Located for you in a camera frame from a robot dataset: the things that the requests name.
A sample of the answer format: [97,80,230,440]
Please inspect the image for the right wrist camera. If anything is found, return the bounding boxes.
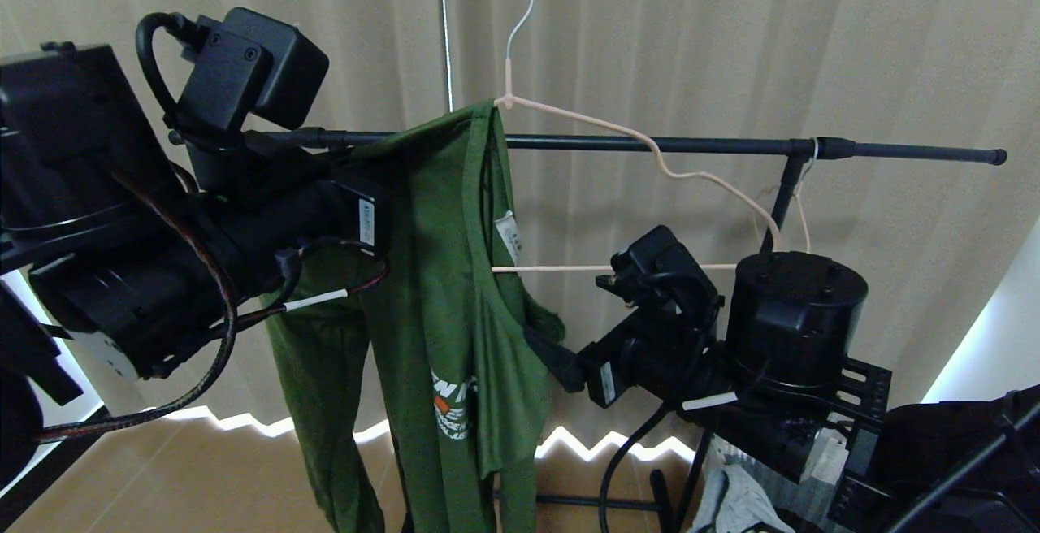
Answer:
[596,224,726,331]

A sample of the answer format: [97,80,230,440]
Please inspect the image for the pink clothes hanger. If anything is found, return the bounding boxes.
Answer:
[443,0,785,274]
[752,161,813,254]

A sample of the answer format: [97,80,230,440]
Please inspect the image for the beige curtain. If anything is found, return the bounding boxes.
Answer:
[0,0,1040,461]

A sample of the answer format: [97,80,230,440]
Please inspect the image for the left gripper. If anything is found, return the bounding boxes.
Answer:
[32,161,392,381]

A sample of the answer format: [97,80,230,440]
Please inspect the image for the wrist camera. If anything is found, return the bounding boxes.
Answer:
[134,6,330,156]
[596,224,726,331]

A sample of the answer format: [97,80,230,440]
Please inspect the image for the black clothes rack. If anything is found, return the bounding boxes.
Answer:
[168,127,1008,533]

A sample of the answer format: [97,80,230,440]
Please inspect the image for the pale grey shorts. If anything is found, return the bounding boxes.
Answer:
[689,464,795,533]

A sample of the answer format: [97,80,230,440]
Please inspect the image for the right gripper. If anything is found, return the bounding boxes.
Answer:
[577,314,732,412]

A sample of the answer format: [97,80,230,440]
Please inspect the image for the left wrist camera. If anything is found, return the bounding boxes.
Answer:
[134,6,330,156]

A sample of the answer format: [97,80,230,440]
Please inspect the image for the green long-sleeved shirt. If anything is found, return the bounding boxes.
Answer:
[260,101,570,533]

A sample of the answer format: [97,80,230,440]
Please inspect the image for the white-taped black cable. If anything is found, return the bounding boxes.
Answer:
[681,391,739,414]
[207,236,392,331]

